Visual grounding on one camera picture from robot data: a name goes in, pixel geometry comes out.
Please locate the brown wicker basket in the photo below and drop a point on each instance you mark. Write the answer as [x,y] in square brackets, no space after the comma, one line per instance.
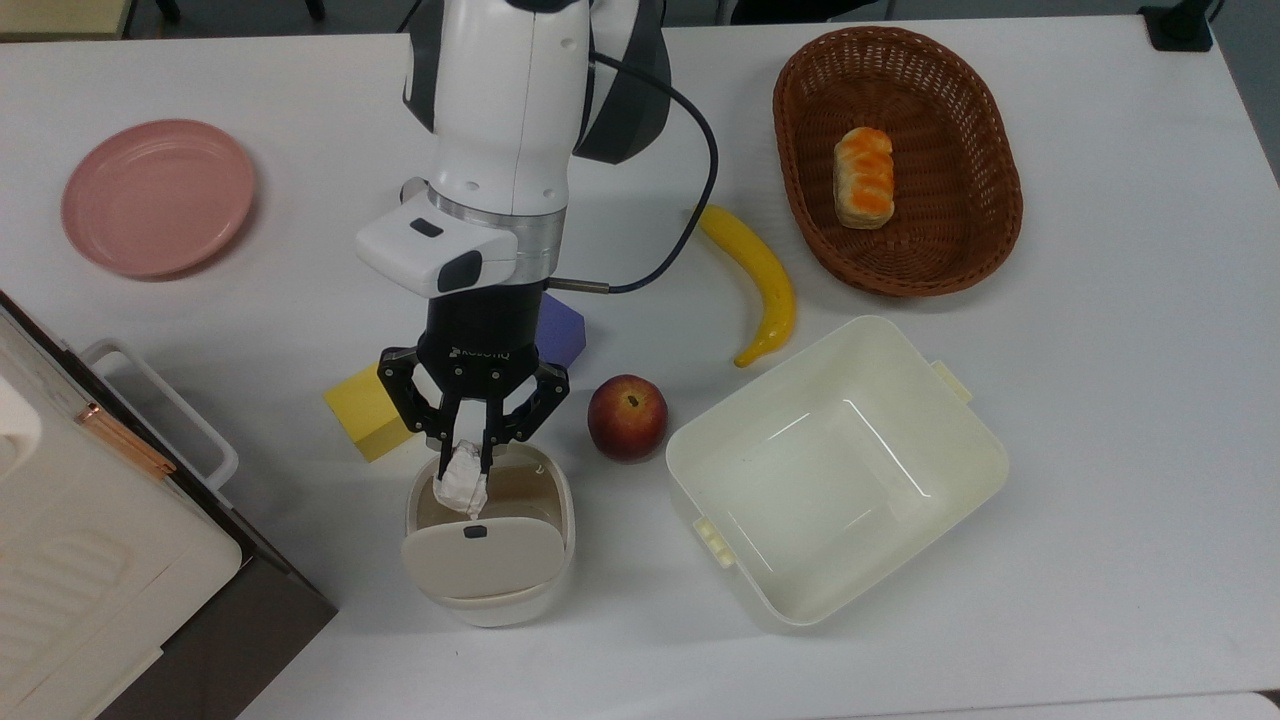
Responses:
[960,210]

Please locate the red apple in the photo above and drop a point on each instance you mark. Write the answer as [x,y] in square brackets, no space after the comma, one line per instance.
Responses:
[627,420]

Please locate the yellow foam cube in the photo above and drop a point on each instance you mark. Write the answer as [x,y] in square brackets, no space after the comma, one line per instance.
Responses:
[362,425]

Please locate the pink plate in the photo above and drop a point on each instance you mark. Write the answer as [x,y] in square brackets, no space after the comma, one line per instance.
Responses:
[158,198]

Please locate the white paper ball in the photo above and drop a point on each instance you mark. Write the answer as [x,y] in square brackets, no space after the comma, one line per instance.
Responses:
[462,487]

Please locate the purple foam cube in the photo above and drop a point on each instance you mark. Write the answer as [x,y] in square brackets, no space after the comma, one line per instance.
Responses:
[563,330]

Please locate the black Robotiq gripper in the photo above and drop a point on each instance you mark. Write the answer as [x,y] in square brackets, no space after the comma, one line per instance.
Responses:
[480,345]

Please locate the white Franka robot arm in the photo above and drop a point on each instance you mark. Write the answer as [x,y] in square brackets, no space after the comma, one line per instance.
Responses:
[510,110]

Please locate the open cream plastic bin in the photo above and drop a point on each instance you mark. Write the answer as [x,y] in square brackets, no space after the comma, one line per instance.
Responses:
[830,480]

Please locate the tan wooden desk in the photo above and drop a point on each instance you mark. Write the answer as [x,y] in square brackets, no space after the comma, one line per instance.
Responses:
[60,15]

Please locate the bread with orange topping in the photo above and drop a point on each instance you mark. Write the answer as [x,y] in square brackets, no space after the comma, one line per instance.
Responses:
[864,178]

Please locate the cream trash can with lid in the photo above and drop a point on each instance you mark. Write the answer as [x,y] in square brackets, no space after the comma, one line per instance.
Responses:
[480,560]

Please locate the yellow banana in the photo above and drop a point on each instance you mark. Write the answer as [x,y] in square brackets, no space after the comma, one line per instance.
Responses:
[765,275]

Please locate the black stand base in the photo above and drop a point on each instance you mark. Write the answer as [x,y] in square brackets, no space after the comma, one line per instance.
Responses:
[1180,25]

